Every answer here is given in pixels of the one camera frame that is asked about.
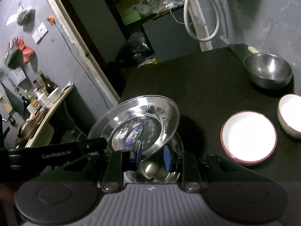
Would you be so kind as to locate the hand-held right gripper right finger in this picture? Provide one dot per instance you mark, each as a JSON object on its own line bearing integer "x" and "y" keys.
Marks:
{"x": 168, "y": 159}

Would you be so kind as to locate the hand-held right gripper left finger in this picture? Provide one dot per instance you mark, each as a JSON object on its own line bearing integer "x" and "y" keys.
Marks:
{"x": 138, "y": 155}

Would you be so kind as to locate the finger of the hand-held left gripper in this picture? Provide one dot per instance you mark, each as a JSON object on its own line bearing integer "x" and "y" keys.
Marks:
{"x": 94, "y": 144}

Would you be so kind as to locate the plain steel plate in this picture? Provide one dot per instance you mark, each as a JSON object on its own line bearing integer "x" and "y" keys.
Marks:
{"x": 150, "y": 172}

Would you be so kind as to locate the steel plate with oval sticker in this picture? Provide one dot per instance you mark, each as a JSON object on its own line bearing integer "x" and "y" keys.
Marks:
{"x": 152, "y": 113}

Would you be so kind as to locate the white bowl with red rim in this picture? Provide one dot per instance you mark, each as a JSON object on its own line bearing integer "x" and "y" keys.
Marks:
{"x": 291, "y": 113}
{"x": 249, "y": 136}

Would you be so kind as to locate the large steel bowl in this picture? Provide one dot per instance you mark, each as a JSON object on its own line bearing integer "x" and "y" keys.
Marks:
{"x": 268, "y": 68}

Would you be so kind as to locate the wooden side counter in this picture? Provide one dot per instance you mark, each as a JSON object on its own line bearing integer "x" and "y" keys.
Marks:
{"x": 51, "y": 113}

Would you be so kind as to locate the cluster of condiment bottles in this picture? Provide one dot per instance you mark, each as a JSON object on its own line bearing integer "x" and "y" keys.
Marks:
{"x": 35, "y": 98}

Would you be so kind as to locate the small white bowl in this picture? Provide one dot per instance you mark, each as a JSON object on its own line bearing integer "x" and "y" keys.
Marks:
{"x": 55, "y": 95}

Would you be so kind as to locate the dark glass bottle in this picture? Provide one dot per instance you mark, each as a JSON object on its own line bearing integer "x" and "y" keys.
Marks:
{"x": 48, "y": 86}

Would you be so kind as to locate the yellow bin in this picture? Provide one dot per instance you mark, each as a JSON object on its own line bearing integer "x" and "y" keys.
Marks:
{"x": 154, "y": 61}

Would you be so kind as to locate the red hanging plastic bags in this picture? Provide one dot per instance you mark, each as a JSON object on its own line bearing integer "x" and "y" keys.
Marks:
{"x": 27, "y": 54}

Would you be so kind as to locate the black garbage bag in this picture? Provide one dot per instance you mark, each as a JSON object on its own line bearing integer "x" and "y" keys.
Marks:
{"x": 136, "y": 49}

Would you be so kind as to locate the dark grey cabinet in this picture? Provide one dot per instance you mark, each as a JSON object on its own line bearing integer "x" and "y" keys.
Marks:
{"x": 171, "y": 40}

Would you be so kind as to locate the green box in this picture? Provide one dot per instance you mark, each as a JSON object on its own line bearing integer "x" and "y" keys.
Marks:
{"x": 131, "y": 18}

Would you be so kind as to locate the grey hanging plastic bag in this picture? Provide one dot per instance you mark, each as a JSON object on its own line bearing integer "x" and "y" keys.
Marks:
{"x": 25, "y": 16}

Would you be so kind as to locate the cream wooden door frame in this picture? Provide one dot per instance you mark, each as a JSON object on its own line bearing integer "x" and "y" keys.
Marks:
{"x": 77, "y": 37}

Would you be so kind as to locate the white wall switch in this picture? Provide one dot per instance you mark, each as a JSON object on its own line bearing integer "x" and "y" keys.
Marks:
{"x": 40, "y": 32}

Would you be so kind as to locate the orange wall plug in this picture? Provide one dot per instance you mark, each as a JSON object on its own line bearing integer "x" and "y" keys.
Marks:
{"x": 51, "y": 20}

